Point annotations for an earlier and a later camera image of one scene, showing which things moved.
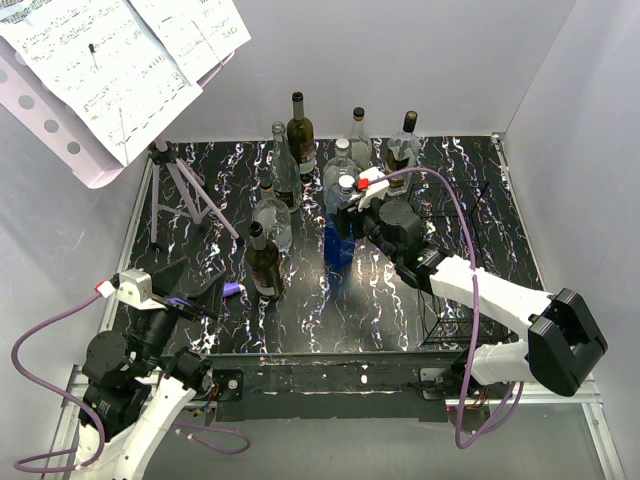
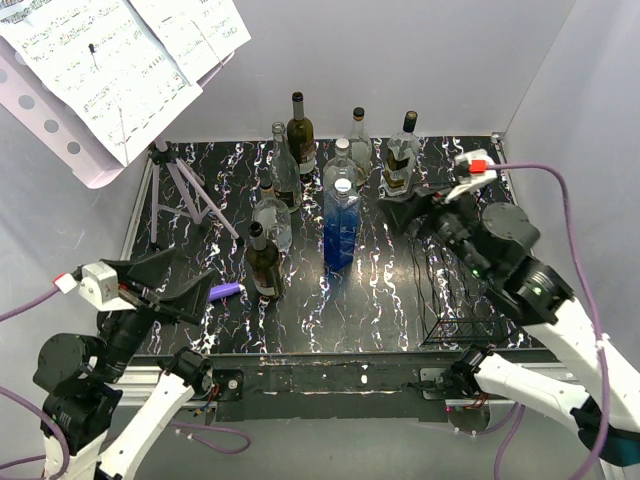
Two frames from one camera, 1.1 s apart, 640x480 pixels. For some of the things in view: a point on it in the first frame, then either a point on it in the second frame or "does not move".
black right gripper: (345, 217) to (402, 210)
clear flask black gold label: (402, 153) does not move
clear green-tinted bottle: (283, 172) does not move
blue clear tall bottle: (339, 252) does not move
